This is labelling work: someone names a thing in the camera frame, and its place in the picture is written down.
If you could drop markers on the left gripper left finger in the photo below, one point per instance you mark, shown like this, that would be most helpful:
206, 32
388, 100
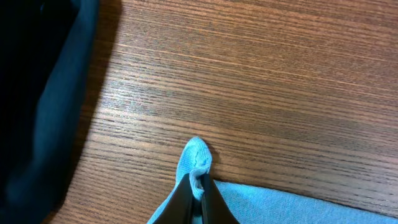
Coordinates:
179, 208

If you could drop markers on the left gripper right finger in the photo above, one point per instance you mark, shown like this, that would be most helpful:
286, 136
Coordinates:
214, 208

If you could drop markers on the light blue printed t-shirt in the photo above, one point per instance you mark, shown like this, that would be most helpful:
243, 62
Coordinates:
250, 204

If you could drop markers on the black t-shirt white letters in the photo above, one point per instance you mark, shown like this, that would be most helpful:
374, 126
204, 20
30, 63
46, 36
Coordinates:
46, 48

